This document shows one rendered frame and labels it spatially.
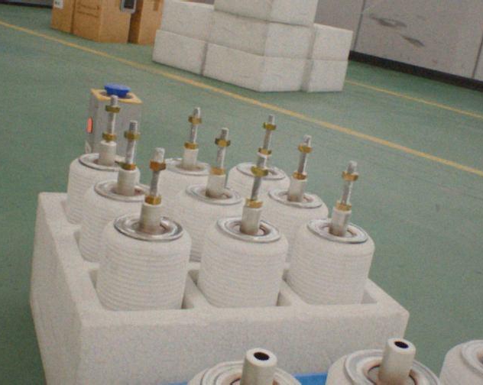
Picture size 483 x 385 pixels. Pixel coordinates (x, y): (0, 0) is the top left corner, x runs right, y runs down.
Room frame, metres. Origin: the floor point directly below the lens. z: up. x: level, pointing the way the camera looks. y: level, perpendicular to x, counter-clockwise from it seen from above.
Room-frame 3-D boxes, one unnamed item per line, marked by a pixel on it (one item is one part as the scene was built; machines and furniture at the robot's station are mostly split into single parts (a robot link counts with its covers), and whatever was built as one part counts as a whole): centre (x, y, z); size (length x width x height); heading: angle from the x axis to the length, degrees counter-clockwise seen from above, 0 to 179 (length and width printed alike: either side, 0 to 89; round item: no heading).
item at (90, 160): (0.90, 0.19, 0.25); 0.08 x 0.08 x 0.01
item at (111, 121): (0.90, 0.19, 0.31); 0.01 x 0.01 x 0.08; 7
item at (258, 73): (3.79, 0.05, 0.09); 0.39 x 0.39 x 0.18; 55
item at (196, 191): (0.84, 0.04, 0.25); 0.08 x 0.08 x 0.01
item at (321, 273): (0.79, -0.12, 0.16); 0.10 x 0.10 x 0.18
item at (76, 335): (0.84, 0.03, 0.09); 0.39 x 0.39 x 0.18; 25
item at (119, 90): (1.08, 0.22, 0.32); 0.04 x 0.04 x 0.02
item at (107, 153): (0.90, 0.19, 0.26); 0.02 x 0.02 x 0.03
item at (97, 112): (1.07, 0.23, 0.16); 0.07 x 0.07 x 0.31; 25
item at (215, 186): (0.84, 0.04, 0.26); 0.02 x 0.02 x 0.03
